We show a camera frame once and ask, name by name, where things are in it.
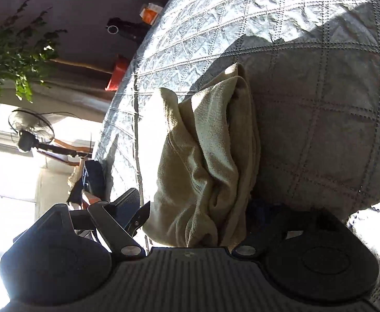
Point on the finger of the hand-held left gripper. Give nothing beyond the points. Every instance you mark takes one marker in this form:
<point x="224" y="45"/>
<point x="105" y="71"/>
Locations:
<point x="141" y="216"/>

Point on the orange and beige garment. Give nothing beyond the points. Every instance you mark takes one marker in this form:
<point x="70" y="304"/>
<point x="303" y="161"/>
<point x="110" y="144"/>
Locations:
<point x="91" y="200"/>

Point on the black speaker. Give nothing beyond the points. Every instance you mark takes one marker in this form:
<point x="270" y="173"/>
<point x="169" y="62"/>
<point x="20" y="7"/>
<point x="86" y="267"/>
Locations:
<point x="128" y="27"/>

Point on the white garment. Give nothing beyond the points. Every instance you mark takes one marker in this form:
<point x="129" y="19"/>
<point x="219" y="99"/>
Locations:
<point x="74" y="178"/>

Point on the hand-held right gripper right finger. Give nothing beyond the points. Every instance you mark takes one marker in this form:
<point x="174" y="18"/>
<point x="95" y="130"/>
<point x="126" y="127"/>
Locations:
<point x="258" y="234"/>

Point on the grey quilted bedspread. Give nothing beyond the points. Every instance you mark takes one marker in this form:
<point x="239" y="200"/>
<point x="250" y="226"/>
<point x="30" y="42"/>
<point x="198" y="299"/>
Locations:
<point x="323" y="87"/>

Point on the beige towel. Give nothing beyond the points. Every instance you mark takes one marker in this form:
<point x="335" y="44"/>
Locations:
<point x="203" y="156"/>

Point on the beige curtain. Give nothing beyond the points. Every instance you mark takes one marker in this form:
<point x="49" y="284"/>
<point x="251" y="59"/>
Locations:
<point x="73" y="87"/>

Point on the green tree in red pot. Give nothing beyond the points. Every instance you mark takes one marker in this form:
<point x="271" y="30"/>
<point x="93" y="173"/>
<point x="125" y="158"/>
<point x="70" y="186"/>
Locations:
<point x="117" y="74"/>

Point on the black standing fan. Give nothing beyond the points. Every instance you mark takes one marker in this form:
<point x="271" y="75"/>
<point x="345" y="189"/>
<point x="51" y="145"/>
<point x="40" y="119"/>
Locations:
<point x="30" y="126"/>

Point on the orange and white box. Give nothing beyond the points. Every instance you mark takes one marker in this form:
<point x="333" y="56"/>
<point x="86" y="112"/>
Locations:
<point x="151" y="14"/>

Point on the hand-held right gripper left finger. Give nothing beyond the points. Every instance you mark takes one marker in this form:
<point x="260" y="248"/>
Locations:
<point x="128" y="201"/>

